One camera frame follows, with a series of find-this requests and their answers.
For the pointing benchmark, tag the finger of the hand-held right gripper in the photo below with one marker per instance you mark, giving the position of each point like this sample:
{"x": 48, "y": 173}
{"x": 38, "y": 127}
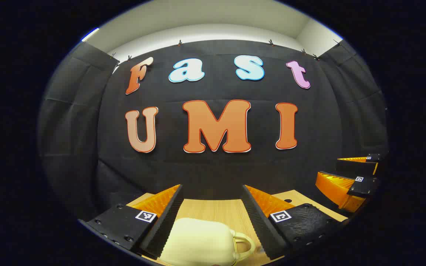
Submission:
{"x": 357, "y": 166}
{"x": 362, "y": 186}

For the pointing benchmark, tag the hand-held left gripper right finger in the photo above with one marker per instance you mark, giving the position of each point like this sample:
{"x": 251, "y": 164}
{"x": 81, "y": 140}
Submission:
{"x": 259, "y": 225}

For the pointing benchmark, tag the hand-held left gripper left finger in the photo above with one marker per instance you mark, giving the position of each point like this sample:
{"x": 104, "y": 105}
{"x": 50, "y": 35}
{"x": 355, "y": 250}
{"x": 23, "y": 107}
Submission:
{"x": 168, "y": 221}

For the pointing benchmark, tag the pale yellow suitcase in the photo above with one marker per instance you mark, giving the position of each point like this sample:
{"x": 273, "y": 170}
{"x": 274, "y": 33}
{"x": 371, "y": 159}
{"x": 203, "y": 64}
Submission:
{"x": 198, "y": 240}

